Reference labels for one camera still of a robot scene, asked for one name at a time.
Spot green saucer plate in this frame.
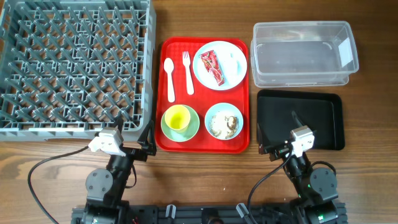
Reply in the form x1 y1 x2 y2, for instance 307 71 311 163
161 105 200 142

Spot white napkin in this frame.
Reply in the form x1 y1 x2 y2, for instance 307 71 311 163
222 54 238 83

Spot rice and food scraps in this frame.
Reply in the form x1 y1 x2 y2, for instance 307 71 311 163
209 111 238 140

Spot yellow plastic cup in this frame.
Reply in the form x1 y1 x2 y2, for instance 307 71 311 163
164 105 191 133

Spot red snack wrapper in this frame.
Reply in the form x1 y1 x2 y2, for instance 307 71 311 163
200 50 224 86

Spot light blue small bowl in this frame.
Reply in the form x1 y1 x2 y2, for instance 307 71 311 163
205 103 244 141

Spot grey plastic dishwasher rack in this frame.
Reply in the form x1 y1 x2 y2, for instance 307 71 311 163
1 0 156 141

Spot red plastic serving tray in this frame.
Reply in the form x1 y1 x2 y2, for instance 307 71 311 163
154 37 250 154

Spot black rectangular waste tray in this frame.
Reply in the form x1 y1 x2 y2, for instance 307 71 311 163
257 90 345 151

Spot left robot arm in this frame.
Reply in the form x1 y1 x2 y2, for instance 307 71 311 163
71 118 157 224

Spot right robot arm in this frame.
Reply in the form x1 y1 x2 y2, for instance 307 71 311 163
249 111 339 223

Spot clear plastic waste bin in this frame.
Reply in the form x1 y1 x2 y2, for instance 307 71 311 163
251 21 359 88

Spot cream plastic fork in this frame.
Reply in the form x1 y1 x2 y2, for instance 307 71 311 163
182 51 194 95

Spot cream plastic spoon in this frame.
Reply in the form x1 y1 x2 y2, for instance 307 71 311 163
164 58 175 103

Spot large light blue plate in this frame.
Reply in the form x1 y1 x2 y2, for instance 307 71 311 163
193 41 248 91

